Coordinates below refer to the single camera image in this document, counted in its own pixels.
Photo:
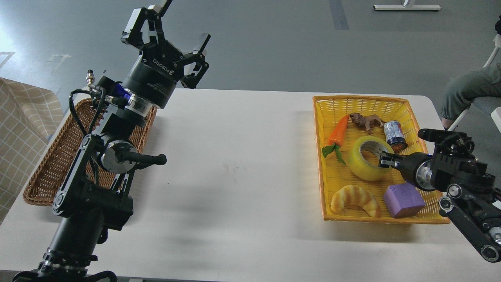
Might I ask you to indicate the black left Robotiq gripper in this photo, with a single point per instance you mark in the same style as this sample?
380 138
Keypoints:
154 78

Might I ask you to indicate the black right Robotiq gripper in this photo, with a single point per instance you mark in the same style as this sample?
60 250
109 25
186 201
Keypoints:
414 168

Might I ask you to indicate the yellow tape roll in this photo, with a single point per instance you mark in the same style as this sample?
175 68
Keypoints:
358 164

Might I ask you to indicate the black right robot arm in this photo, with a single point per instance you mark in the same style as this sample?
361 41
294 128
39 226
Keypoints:
468 190

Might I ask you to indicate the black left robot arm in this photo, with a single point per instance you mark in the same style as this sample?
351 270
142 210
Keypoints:
94 196

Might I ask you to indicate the small blue can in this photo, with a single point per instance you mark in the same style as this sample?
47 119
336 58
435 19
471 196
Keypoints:
394 136

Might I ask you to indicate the yellow plastic basket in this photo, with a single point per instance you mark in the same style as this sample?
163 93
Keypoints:
333 175

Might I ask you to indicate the purple foam block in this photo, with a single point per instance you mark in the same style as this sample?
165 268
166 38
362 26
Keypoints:
403 200

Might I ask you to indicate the toy croissant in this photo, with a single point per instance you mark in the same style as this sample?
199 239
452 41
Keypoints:
353 195

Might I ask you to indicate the brown toy animal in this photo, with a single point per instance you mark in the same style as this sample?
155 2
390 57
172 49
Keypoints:
365 122

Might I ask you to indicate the orange toy carrot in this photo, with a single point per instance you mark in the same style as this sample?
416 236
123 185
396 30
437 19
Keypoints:
336 140

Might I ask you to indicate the seated person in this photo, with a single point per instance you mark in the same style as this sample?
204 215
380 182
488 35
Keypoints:
461 91

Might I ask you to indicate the beige checkered cloth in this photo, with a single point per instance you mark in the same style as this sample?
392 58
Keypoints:
29 116

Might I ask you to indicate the white stand base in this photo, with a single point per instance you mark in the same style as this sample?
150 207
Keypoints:
407 5

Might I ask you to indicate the brown wicker basket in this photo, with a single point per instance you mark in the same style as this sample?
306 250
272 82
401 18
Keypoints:
48 177

